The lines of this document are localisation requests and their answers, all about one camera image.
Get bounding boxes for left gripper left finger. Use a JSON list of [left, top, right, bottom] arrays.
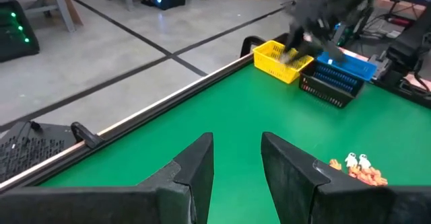
[[0, 132, 215, 224]]

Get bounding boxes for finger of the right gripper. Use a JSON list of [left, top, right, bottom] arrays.
[[281, 32, 314, 63], [319, 38, 346, 62]]

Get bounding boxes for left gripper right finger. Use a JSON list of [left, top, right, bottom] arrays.
[[261, 131, 431, 224]]

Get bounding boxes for small white ghost figure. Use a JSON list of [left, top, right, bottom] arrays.
[[344, 152, 359, 169], [358, 153, 372, 170]]

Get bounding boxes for blue plastic basket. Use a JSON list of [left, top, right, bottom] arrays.
[[316, 50, 378, 82]]

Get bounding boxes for yellow plastic basket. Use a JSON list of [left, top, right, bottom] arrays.
[[252, 40, 315, 85]]

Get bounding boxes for black plastic basket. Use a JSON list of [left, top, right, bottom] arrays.
[[298, 61, 366, 110]]

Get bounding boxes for black perforated computer case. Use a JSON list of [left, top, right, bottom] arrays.
[[0, 120, 81, 184]]

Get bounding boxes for computer tower green lights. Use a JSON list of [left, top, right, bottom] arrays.
[[0, 0, 40, 63]]

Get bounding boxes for thick black cable loop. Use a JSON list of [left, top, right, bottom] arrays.
[[239, 35, 267, 59]]

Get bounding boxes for black rail clamp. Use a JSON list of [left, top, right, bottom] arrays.
[[69, 121, 106, 150]]

